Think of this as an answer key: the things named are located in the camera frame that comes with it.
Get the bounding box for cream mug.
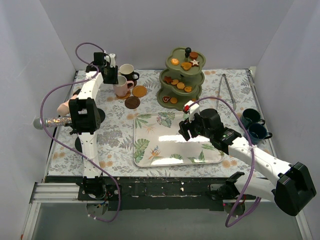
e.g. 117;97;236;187
119;63;140;81

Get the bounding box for pink mug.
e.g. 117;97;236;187
113;75;134;97

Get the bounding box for light wooden coaster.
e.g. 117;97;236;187
116;90;131;100
132;85;147;98

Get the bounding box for metal serving tongs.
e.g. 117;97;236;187
216;73;237;111

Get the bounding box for leaf-patterned white tray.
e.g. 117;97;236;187
133;111;225;168

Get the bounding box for brown star cookie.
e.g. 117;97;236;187
163;76;173;84

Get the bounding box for brown heart cookie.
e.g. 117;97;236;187
180;62;192;71

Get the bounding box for white-iced star cookie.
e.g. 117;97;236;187
189;59;200;67

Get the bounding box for dark chocolate round cookie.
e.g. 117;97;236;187
189;51;199;60

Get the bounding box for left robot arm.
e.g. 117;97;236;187
68;51;118;180

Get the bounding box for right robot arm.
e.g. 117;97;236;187
178;102;317;216

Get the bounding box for black round stand base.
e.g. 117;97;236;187
97;108;106;124

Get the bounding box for red iced heart cookie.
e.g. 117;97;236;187
162;95;171;103

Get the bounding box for floral tablecloth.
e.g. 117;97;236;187
47;68;272;179

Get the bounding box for green three-tier cake stand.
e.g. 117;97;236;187
157;47;206;111

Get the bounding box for dark blue mug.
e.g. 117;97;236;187
240;108;266;129
247;123;273;145

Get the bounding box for silver glitter microphone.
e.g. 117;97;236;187
33;116;72;130

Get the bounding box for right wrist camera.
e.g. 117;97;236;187
182;100;200;123

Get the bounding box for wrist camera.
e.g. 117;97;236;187
182;100;200;123
105;53;117;68

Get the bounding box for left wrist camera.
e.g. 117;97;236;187
105;53;117;68

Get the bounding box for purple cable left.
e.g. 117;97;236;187
40;42;122;223

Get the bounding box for purple cable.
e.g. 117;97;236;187
189;96;262;228
40;42;122;223

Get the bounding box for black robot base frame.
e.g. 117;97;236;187
77;174;257;211

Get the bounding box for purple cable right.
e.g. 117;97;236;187
189;96;262;228

